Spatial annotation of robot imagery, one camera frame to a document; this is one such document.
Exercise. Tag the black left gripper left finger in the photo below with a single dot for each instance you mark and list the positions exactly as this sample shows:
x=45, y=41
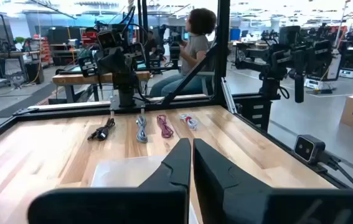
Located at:
x=163, y=202

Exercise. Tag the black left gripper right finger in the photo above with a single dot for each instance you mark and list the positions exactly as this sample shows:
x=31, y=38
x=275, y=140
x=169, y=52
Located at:
x=226, y=193

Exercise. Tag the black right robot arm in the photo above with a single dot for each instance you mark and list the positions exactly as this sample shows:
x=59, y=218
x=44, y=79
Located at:
x=123, y=62

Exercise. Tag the clear plastic bin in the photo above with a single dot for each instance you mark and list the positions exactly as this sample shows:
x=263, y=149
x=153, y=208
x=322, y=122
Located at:
x=126, y=171

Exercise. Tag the grey chair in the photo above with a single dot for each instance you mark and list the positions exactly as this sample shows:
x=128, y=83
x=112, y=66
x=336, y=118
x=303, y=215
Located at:
x=207, y=81

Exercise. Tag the person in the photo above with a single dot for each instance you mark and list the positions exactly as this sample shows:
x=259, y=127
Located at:
x=191, y=53

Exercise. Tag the black background robot arms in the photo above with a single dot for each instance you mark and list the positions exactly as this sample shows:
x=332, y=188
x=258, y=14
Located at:
x=283, y=59

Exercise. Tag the wooden background workbench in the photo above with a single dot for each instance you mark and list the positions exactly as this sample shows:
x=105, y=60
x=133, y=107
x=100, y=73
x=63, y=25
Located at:
x=79, y=78

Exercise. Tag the black table-level camera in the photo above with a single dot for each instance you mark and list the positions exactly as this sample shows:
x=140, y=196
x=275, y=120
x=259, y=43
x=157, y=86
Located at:
x=308, y=149

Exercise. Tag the black table frame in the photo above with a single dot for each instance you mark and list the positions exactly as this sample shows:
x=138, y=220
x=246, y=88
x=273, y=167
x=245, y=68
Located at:
x=223, y=46

